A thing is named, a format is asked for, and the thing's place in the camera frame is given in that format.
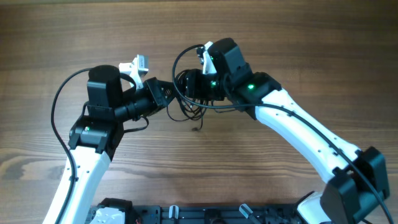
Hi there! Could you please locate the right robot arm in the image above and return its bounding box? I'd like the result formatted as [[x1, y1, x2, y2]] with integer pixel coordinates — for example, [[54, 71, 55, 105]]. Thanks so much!
[[178, 38, 393, 223]]

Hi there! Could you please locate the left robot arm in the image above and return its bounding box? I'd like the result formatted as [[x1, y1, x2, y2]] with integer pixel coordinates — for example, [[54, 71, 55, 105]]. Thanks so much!
[[44, 65, 175, 223]]

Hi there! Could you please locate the right camera black cable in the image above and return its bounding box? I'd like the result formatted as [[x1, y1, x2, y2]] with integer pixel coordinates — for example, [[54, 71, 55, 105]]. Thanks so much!
[[172, 44, 394, 224]]

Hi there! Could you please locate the camera black cable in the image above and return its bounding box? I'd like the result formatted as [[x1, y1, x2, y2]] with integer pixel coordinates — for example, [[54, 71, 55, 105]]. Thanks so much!
[[50, 67, 94, 224], [172, 44, 394, 224]]

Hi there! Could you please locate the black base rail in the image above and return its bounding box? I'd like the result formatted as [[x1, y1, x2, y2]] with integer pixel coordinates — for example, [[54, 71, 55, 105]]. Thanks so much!
[[86, 203, 305, 224]]

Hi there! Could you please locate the left camera black cable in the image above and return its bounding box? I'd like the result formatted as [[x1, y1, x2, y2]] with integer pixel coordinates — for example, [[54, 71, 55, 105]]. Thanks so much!
[[50, 67, 94, 224]]

